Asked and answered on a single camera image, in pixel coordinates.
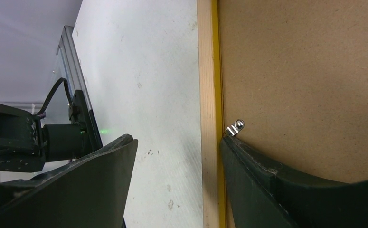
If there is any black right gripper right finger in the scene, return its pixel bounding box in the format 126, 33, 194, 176
220, 136, 368, 228

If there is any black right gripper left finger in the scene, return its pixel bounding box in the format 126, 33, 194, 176
0, 134, 138, 228

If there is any small metal turn clip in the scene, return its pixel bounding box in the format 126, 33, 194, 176
224, 119, 245, 136

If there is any yellow wooden picture frame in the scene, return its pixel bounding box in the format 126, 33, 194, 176
197, 0, 227, 228

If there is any brown cardboard backing board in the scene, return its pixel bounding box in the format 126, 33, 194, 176
218, 0, 368, 183

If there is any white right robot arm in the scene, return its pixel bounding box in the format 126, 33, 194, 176
0, 104, 368, 228

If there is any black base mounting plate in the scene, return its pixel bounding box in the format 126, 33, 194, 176
68, 90, 103, 158

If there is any aluminium front rail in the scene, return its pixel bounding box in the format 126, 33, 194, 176
46, 26, 92, 124

